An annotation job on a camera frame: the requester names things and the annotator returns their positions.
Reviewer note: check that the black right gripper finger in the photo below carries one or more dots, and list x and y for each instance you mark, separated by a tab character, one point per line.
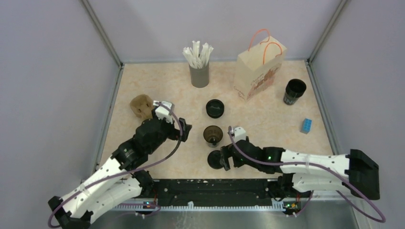
226	150
224	162

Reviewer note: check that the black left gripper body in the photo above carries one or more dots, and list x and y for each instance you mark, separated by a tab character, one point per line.
168	130

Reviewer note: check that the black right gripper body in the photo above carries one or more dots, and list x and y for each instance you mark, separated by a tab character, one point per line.
238	161

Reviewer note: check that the black coffee cup lid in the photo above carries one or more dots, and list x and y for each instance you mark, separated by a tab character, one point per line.
214	159

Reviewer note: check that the translucent brown plastic cup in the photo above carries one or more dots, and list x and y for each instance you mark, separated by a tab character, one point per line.
213	135

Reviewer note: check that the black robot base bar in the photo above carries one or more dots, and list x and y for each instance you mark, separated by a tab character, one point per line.
218	192

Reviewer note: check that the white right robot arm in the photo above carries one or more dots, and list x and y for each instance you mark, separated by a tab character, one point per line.
355	172

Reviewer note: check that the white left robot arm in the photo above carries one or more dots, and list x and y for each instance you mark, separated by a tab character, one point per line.
120	178

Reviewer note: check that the brown pulp cup carrier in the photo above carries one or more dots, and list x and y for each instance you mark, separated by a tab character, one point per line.
142	106

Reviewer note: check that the blue toy brick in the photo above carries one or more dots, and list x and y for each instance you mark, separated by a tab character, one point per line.
306	126

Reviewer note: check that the white wrapped straws bundle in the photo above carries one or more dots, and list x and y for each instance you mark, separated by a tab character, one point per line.
198	55

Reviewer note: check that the black paper cup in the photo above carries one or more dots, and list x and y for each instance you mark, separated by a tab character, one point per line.
293	91

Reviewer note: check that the teddy bear paper bag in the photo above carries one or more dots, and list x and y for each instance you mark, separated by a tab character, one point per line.
256	67

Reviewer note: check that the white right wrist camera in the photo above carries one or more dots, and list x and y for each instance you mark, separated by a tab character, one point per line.
237	133

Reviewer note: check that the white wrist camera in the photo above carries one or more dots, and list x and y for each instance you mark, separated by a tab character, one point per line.
163	110
237	133

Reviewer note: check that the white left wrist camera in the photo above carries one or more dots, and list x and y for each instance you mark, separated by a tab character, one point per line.
163	110

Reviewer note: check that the aluminium frame rail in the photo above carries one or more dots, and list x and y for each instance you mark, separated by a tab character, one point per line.
92	87

